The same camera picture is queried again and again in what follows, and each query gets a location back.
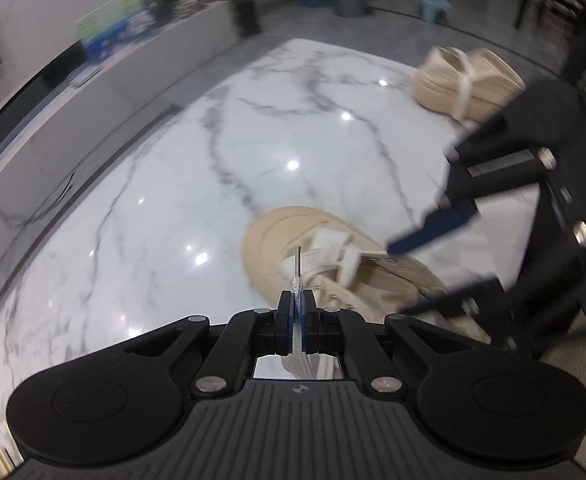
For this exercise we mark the blue plastic stool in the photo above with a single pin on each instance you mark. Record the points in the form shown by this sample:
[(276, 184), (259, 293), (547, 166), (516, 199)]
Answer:
[(435, 7)]

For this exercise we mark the colourful picture box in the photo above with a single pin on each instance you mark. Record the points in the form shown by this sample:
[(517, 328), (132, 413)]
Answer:
[(110, 25)]

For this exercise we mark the black white toy blocks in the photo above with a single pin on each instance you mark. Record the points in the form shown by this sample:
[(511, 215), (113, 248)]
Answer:
[(183, 5)]

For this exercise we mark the beige canvas shoe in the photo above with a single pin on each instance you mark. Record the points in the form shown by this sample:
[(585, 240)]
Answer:
[(493, 75), (273, 230)]

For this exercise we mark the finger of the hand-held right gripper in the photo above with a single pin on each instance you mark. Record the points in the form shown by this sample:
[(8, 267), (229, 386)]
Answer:
[(443, 225), (473, 295)]

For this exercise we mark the white shoelace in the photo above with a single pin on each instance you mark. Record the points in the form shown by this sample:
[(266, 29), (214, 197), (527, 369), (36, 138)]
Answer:
[(328, 240), (465, 85)]

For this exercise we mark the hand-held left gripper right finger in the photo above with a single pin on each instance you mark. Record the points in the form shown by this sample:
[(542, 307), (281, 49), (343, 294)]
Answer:
[(310, 322)]

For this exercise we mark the white marble tv cabinet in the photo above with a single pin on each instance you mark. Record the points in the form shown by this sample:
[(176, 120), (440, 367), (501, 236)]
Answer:
[(138, 85)]

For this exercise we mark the white flat box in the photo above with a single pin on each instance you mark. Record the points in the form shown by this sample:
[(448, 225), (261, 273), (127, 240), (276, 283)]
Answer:
[(87, 76)]

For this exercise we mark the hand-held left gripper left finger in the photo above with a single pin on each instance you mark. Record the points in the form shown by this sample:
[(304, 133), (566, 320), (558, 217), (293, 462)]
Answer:
[(287, 320)]

